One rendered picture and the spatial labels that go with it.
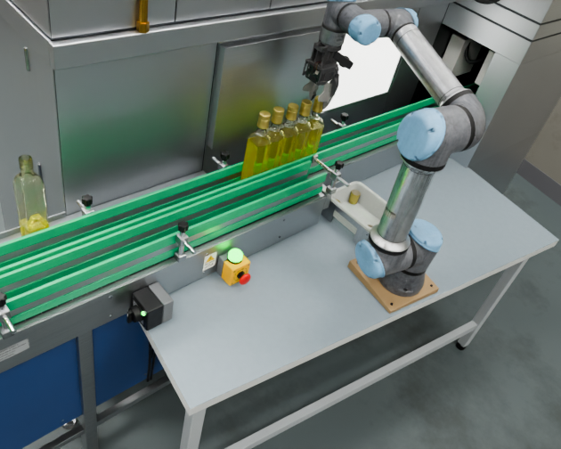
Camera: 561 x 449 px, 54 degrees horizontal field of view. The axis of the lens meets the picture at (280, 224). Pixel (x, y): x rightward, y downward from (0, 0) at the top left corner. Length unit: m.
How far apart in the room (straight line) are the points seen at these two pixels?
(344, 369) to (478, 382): 0.63
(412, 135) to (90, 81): 0.79
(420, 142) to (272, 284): 0.65
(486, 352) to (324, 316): 1.37
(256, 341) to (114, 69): 0.80
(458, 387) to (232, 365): 1.42
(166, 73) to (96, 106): 0.21
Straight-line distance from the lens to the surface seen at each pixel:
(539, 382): 2.93
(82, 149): 1.55
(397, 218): 1.49
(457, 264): 2.02
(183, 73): 1.60
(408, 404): 2.53
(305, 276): 1.75
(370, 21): 1.55
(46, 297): 1.40
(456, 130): 1.36
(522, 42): 2.34
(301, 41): 1.81
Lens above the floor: 1.99
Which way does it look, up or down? 41 degrees down
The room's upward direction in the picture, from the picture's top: 15 degrees clockwise
